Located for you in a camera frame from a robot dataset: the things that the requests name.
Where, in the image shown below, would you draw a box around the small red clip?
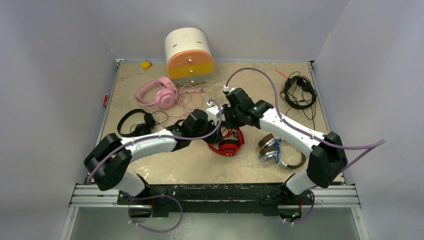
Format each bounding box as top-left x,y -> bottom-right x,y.
102,93 -> 110,108

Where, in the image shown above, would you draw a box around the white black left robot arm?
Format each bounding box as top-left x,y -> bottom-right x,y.
84,106 -> 223,205

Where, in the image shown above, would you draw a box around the pink headphones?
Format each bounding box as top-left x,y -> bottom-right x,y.
135,76 -> 205,121

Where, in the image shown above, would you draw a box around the red audio cable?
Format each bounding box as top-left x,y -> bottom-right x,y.
220,128 -> 243,143

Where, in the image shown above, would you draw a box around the small yellow block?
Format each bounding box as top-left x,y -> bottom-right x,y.
140,60 -> 153,70

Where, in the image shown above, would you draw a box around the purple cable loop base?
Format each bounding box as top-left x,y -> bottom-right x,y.
128,194 -> 184,233

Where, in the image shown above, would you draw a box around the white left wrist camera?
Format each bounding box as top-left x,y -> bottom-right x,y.
205,102 -> 223,126

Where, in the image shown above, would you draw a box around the orange pencil stick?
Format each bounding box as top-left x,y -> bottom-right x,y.
275,68 -> 290,79

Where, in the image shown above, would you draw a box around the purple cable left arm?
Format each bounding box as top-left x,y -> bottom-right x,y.
86,99 -> 223,185

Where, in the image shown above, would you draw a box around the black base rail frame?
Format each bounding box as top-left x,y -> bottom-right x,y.
69,177 -> 360,220

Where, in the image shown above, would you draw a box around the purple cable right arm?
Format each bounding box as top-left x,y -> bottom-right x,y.
223,67 -> 387,226

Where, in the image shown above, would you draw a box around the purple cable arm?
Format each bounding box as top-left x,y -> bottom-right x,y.
86,99 -> 223,185
223,67 -> 387,226

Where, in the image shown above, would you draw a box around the cream orange yellow drawer box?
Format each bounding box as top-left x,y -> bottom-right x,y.
164,27 -> 214,86

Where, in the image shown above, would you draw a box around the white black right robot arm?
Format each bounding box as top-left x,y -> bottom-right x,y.
223,87 -> 347,204

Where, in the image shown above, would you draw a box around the brown leather silver headphones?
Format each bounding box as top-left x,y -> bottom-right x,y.
257,133 -> 307,170

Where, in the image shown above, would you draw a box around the red black headphones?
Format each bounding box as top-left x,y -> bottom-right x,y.
208,128 -> 245,157

